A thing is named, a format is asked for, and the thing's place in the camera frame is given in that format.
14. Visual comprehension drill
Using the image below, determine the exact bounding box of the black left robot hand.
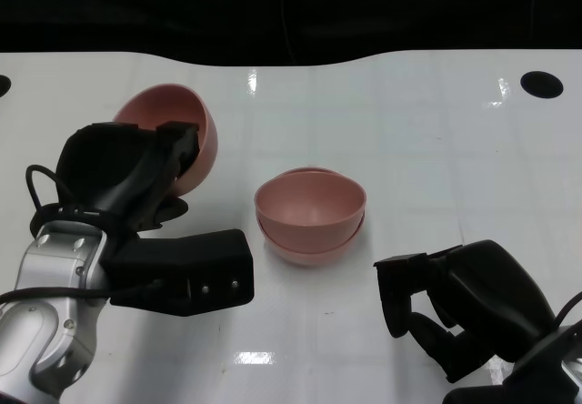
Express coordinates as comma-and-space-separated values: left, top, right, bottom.
56, 121, 204, 232

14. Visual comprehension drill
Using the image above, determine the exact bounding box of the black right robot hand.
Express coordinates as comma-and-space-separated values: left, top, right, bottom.
372, 238, 558, 385

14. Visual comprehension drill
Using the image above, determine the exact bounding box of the pink plastic bowl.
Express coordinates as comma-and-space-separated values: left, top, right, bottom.
112, 84, 219, 198
254, 170, 367, 240
256, 166, 366, 268

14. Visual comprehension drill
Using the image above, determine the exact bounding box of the black backdrop cloth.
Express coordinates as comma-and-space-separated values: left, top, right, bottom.
0, 0, 582, 66

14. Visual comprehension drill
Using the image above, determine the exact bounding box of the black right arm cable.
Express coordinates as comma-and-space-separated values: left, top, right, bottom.
552, 290, 582, 332

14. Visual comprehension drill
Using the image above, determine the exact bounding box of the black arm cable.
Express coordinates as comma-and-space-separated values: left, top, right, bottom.
25, 164, 74, 223
552, 290, 582, 332

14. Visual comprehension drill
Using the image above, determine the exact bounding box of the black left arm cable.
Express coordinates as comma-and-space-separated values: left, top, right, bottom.
25, 164, 74, 223

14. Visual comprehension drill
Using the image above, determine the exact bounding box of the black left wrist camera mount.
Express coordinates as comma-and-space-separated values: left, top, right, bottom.
100, 228, 255, 318

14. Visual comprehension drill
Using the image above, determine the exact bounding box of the black left camera cable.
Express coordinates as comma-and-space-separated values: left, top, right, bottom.
0, 285, 115, 308

